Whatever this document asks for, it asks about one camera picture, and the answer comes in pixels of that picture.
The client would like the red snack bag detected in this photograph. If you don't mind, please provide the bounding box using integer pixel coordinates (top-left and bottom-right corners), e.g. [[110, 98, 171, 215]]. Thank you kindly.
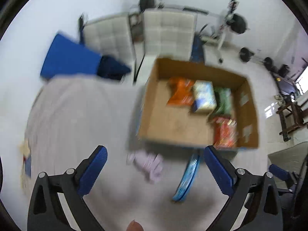
[[212, 117, 238, 148]]

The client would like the green snack bag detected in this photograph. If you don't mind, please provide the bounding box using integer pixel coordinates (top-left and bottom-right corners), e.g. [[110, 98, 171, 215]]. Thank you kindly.
[[209, 87, 233, 119]]

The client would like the orange snack bag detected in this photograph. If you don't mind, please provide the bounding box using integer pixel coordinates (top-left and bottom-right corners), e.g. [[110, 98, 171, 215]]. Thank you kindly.
[[167, 77, 195, 106]]

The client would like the person's hand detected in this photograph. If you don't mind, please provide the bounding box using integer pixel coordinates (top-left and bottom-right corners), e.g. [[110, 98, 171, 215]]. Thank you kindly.
[[126, 220, 144, 231]]

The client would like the grey plastic chair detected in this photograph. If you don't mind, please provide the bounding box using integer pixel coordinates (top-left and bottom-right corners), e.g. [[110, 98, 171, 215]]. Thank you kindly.
[[268, 141, 307, 179]]

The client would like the brown wooden chair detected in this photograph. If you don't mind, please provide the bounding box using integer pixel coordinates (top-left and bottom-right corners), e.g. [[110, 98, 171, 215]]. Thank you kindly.
[[276, 94, 307, 142]]

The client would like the long blue snack pack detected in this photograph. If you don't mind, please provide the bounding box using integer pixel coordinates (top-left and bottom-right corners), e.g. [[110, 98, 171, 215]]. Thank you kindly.
[[172, 151, 200, 202]]

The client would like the grey table cloth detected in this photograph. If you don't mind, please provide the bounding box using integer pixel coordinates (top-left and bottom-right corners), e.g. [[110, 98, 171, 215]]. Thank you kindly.
[[23, 76, 227, 230]]

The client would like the black barbell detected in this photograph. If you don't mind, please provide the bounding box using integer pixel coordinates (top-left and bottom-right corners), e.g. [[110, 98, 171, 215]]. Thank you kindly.
[[239, 47, 277, 72]]

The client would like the open cardboard box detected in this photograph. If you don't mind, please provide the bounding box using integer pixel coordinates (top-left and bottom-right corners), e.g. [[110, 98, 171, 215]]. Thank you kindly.
[[138, 58, 259, 149]]

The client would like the black blue weight bench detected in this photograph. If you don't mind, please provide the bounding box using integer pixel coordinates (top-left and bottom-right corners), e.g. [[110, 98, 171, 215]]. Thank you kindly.
[[190, 34, 206, 64]]

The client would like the dark navy cloth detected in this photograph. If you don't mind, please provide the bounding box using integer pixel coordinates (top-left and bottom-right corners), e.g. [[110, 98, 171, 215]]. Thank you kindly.
[[97, 55, 131, 81]]

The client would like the blue mat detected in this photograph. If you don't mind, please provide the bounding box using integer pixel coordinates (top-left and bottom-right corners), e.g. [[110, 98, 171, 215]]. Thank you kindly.
[[40, 33, 101, 80]]

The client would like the white weight rack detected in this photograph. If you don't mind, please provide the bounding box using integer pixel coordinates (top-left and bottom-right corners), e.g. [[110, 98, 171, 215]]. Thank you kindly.
[[199, 0, 239, 64]]

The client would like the white quilted chair left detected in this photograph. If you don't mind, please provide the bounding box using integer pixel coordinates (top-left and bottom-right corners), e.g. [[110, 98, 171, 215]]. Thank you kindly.
[[82, 13, 136, 67]]

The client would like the white quilted chair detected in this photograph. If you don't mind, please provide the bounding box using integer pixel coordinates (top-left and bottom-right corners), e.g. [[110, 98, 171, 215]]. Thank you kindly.
[[135, 9, 196, 85], [82, 13, 136, 67]]

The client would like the white quilted chair right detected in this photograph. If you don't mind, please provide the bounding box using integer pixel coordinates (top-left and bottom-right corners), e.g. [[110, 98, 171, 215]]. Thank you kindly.
[[135, 9, 196, 85]]

